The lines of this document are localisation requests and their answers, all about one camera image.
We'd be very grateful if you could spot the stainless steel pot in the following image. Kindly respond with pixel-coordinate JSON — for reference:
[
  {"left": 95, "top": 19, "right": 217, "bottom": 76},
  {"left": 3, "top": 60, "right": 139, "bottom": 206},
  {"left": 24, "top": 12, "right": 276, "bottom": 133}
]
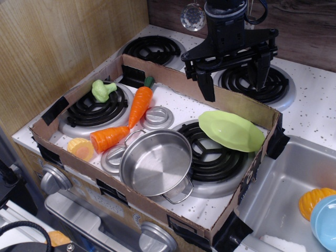
[{"left": 119, "top": 129, "right": 194, "bottom": 204}]

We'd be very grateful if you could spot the silver oven door handle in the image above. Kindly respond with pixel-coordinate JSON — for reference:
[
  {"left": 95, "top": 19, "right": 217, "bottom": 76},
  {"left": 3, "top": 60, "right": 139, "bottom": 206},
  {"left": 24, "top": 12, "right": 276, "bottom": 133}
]
[{"left": 44, "top": 191, "right": 124, "bottom": 252}]

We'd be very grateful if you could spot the silver oven knob left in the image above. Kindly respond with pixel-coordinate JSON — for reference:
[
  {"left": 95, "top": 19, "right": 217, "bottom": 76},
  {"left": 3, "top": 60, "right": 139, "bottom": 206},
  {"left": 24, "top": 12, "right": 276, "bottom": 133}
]
[{"left": 40, "top": 164, "right": 72, "bottom": 195}]

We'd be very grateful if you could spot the light blue bowl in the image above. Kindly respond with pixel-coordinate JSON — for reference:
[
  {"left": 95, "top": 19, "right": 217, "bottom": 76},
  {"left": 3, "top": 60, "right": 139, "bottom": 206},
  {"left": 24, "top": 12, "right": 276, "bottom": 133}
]
[{"left": 310, "top": 195, "right": 335, "bottom": 251}]

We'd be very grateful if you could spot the front left black burner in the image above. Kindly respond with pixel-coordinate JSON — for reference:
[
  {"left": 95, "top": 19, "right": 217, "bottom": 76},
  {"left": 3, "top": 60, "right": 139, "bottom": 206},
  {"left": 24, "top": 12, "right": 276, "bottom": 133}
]
[{"left": 59, "top": 83, "right": 134, "bottom": 139}]

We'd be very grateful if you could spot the silver oven knob right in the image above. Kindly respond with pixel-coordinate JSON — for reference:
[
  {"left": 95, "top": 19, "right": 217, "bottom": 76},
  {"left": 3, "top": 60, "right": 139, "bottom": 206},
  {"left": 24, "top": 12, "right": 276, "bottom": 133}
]
[{"left": 139, "top": 222, "right": 178, "bottom": 252}]

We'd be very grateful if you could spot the back right black burner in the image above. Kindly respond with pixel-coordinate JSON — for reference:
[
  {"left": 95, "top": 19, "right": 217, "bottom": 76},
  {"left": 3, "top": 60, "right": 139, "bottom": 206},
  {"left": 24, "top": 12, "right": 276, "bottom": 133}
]
[{"left": 212, "top": 65, "right": 296, "bottom": 111}]

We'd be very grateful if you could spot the orange toy at bottom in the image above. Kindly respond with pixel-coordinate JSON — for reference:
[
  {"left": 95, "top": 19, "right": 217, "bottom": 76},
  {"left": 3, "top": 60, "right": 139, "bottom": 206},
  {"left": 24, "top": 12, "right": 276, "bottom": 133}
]
[{"left": 48, "top": 230, "right": 71, "bottom": 247}]

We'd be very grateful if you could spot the orange toy carrot piece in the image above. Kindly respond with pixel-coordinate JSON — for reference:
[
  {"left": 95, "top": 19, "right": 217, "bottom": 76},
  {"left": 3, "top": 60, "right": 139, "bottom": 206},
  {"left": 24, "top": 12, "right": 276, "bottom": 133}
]
[{"left": 89, "top": 126, "right": 130, "bottom": 153}]

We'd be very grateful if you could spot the green toy broccoli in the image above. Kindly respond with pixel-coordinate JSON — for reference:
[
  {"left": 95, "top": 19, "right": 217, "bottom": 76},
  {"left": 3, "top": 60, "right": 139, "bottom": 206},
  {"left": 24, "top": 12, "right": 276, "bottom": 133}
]
[{"left": 91, "top": 80, "right": 117, "bottom": 103}]

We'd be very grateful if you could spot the black burner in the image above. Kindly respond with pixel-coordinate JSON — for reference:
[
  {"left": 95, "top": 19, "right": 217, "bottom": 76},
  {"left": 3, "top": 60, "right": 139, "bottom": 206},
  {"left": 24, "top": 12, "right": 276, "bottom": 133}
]
[
  {"left": 118, "top": 35, "right": 186, "bottom": 70},
  {"left": 212, "top": 65, "right": 296, "bottom": 111},
  {"left": 170, "top": 119, "right": 253, "bottom": 199},
  {"left": 59, "top": 83, "right": 134, "bottom": 139}
]

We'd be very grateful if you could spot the whole orange toy carrot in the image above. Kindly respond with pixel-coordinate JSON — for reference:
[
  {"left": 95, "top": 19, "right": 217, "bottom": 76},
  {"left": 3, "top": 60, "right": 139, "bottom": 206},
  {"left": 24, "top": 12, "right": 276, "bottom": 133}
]
[{"left": 128, "top": 77, "right": 154, "bottom": 129}]

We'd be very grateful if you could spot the back left black burner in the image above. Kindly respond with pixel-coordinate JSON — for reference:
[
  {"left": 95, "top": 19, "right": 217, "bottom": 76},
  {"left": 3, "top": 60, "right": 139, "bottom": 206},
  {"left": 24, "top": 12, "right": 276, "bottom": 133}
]
[{"left": 118, "top": 35, "right": 186, "bottom": 70}]

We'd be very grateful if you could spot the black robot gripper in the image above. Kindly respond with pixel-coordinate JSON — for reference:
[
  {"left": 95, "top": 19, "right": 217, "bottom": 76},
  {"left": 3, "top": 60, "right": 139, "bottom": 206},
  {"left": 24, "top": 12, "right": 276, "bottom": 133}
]
[{"left": 181, "top": 7, "right": 279, "bottom": 102}]

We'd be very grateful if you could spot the front right black burner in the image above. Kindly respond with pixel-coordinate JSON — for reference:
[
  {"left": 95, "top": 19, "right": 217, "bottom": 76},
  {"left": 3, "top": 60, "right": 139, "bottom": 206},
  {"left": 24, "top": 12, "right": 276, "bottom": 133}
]
[{"left": 170, "top": 119, "right": 253, "bottom": 199}]

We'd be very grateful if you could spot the silver stove knob upper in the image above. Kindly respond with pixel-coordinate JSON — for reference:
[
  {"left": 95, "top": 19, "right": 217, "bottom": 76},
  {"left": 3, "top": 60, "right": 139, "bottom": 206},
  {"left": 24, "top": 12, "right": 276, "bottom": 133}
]
[{"left": 140, "top": 106, "right": 174, "bottom": 131}]

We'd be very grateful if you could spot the silver oven knob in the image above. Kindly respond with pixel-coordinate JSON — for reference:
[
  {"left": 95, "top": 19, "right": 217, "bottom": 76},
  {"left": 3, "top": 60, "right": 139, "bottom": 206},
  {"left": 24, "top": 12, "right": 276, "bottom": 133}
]
[
  {"left": 139, "top": 222, "right": 178, "bottom": 252},
  {"left": 40, "top": 164, "right": 72, "bottom": 195}
]

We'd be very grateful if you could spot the green plastic plate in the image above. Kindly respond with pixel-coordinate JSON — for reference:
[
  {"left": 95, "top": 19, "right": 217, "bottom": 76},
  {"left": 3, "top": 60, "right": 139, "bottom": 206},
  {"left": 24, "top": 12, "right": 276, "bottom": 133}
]
[{"left": 198, "top": 110, "right": 265, "bottom": 153}]

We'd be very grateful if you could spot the silver stove knob lower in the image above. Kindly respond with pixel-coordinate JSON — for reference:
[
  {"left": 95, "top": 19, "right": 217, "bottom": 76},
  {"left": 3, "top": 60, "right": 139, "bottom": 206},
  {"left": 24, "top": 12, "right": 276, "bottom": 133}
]
[{"left": 100, "top": 144, "right": 126, "bottom": 176}]

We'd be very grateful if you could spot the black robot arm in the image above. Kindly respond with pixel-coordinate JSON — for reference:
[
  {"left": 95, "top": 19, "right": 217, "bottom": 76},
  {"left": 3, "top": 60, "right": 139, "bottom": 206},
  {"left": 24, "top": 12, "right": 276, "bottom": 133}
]
[{"left": 181, "top": 1, "right": 279, "bottom": 102}]

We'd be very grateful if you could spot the white sponge in sink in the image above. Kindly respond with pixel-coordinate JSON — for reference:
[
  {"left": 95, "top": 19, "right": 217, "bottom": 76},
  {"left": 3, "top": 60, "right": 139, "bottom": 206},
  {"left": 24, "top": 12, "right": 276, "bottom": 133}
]
[{"left": 260, "top": 235, "right": 307, "bottom": 252}]

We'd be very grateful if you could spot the cardboard fence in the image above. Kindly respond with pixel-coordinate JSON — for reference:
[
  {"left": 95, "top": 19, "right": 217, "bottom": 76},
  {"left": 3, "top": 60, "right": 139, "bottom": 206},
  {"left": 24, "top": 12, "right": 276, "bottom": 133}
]
[{"left": 31, "top": 55, "right": 285, "bottom": 248}]

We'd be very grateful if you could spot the yellow toy corn piece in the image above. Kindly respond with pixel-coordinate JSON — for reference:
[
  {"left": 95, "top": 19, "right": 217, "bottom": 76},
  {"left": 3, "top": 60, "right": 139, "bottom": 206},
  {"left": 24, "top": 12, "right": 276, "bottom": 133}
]
[{"left": 67, "top": 138, "right": 94, "bottom": 161}]

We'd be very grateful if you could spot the hanging silver strainer ladle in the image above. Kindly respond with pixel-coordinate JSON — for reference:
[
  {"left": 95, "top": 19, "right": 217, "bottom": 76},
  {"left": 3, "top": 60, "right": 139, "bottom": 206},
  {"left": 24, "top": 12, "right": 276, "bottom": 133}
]
[{"left": 180, "top": 1, "right": 206, "bottom": 32}]

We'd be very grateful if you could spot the stainless steel sink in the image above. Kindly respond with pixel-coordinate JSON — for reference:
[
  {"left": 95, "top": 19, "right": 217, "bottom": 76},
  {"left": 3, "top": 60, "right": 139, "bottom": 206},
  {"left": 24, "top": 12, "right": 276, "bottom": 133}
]
[{"left": 236, "top": 136, "right": 335, "bottom": 251}]

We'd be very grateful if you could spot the silver stove knob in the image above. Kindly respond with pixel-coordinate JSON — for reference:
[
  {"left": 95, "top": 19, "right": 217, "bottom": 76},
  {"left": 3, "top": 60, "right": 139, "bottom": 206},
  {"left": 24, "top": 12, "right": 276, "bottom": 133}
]
[
  {"left": 140, "top": 106, "right": 174, "bottom": 131},
  {"left": 100, "top": 144, "right": 126, "bottom": 176}
]

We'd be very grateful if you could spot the orange toy pumpkin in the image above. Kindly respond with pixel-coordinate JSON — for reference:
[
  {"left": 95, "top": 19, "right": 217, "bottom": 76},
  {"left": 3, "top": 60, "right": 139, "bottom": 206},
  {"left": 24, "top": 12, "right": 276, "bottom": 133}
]
[{"left": 298, "top": 187, "right": 335, "bottom": 221}]

